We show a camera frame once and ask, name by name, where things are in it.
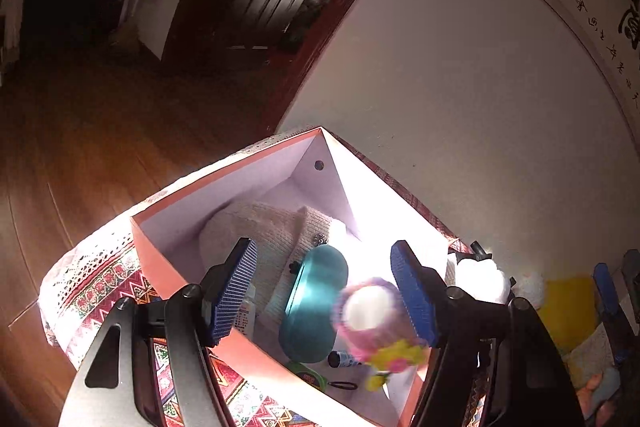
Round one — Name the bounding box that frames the patterned red woven blanket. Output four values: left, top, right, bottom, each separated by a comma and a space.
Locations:
37, 132, 501, 427

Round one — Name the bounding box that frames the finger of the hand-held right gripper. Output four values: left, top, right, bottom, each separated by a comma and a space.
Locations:
592, 263, 627, 365
621, 249, 640, 323

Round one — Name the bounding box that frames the teal glasses case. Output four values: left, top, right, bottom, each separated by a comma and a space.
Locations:
278, 244, 349, 364

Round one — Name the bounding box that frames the orange cardboard box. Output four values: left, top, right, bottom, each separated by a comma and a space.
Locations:
131, 127, 463, 427

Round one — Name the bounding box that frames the pale cloth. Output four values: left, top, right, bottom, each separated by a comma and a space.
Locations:
562, 334, 623, 423

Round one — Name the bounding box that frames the broom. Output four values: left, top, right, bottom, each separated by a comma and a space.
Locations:
107, 0, 151, 52

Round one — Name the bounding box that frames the small white bottle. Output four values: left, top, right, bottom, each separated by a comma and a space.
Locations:
235, 282, 258, 338

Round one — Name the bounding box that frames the small dark bottle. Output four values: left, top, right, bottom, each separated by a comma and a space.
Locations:
327, 349, 363, 369

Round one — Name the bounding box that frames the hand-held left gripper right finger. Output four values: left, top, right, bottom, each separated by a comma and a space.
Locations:
390, 239, 586, 427

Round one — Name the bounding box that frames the dark red wooden door frame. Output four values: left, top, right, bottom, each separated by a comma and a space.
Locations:
160, 0, 431, 132

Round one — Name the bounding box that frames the green tape measure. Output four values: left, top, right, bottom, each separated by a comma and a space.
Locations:
287, 359, 331, 390

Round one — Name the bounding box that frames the cream knitted hat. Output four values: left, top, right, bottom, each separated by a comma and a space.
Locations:
199, 202, 351, 338

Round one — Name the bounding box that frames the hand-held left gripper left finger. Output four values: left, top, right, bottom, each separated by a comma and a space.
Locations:
57, 237, 260, 427

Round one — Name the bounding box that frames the yellow pillow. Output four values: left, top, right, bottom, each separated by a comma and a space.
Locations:
540, 277, 601, 353

